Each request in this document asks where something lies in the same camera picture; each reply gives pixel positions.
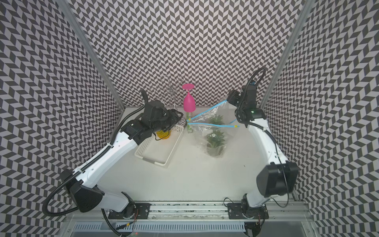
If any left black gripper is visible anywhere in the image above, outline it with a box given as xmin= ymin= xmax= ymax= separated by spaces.
xmin=151 ymin=108 xmax=184 ymax=133

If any yellow toy pineapple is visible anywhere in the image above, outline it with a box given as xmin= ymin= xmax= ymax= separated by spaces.
xmin=155 ymin=130 xmax=171 ymax=141

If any zip-top bag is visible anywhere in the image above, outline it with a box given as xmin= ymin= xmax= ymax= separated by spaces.
xmin=189 ymin=123 xmax=239 ymax=158
xmin=189 ymin=100 xmax=236 ymax=125

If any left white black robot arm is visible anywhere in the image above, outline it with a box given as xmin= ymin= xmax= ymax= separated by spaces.
xmin=42 ymin=89 xmax=184 ymax=217

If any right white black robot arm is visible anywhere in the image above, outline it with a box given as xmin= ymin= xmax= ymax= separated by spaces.
xmin=227 ymin=67 xmax=300 ymax=220

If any white perforated plastic basket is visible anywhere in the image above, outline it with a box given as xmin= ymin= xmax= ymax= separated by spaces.
xmin=135 ymin=125 xmax=184 ymax=168

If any green small boxes strip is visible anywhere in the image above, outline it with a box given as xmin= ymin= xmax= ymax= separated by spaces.
xmin=186 ymin=112 xmax=193 ymax=133

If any pink plastic wine glass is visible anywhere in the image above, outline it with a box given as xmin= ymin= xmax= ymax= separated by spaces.
xmin=182 ymin=84 xmax=196 ymax=113

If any chrome wire cup stand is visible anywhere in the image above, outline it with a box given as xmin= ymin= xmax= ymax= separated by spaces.
xmin=159 ymin=75 xmax=181 ymax=111

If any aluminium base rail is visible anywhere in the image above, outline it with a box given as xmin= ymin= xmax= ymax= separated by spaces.
xmin=66 ymin=201 xmax=314 ymax=223

